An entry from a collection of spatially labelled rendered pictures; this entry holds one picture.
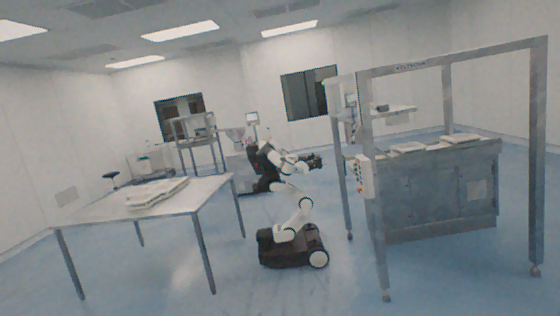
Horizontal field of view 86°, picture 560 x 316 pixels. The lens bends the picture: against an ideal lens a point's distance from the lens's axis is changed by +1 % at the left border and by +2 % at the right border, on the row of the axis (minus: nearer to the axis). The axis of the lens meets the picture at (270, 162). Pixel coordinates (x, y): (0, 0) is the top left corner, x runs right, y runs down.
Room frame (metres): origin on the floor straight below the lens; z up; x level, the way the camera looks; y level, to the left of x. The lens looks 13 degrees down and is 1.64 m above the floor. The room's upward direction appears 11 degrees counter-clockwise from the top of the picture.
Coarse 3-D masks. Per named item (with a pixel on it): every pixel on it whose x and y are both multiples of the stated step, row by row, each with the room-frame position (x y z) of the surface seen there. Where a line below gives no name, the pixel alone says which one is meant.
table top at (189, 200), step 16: (208, 176) 3.47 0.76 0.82; (224, 176) 3.32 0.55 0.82; (128, 192) 3.44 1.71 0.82; (176, 192) 3.03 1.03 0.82; (192, 192) 2.91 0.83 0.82; (208, 192) 2.80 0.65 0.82; (96, 208) 3.00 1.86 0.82; (112, 208) 2.89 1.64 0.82; (160, 208) 2.59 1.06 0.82; (176, 208) 2.50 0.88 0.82; (192, 208) 2.42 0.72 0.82; (64, 224) 2.66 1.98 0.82; (80, 224) 2.61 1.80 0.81; (96, 224) 2.57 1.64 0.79
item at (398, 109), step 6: (396, 108) 2.69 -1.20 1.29; (402, 108) 2.61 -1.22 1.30; (408, 108) 2.54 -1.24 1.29; (414, 108) 2.53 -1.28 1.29; (372, 114) 2.57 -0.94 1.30; (378, 114) 2.54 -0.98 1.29; (384, 114) 2.54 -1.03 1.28; (390, 114) 2.54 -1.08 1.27; (396, 114) 2.54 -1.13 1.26; (342, 120) 2.68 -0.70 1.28
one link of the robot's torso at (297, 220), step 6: (300, 204) 2.66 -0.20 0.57; (306, 204) 2.65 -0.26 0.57; (300, 210) 2.72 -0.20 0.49; (306, 210) 2.65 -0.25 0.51; (294, 216) 2.73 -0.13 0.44; (300, 216) 2.67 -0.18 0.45; (306, 216) 2.67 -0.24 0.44; (288, 222) 2.76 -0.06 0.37; (294, 222) 2.70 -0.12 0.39; (300, 222) 2.70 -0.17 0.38; (282, 228) 2.74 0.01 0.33; (288, 228) 2.69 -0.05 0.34; (294, 228) 2.70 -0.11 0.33; (294, 234) 2.69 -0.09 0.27
